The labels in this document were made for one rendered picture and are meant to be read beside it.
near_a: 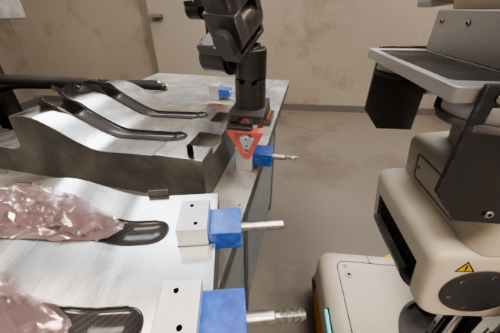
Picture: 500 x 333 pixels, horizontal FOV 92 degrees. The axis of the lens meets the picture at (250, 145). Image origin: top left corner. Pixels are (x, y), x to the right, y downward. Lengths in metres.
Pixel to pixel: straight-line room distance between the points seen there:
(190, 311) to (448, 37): 0.48
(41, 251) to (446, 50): 0.57
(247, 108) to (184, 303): 0.32
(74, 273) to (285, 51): 2.79
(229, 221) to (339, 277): 0.75
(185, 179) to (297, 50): 2.61
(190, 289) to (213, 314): 0.03
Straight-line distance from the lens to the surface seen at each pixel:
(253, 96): 0.44
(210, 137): 0.48
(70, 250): 0.35
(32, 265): 0.34
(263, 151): 0.51
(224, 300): 0.27
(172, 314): 0.25
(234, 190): 0.47
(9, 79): 1.01
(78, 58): 3.81
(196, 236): 0.31
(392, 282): 1.08
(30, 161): 0.66
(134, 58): 3.39
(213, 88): 0.93
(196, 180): 0.43
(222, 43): 0.38
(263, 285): 1.28
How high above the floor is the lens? 1.10
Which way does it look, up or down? 30 degrees down
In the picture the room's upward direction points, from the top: straight up
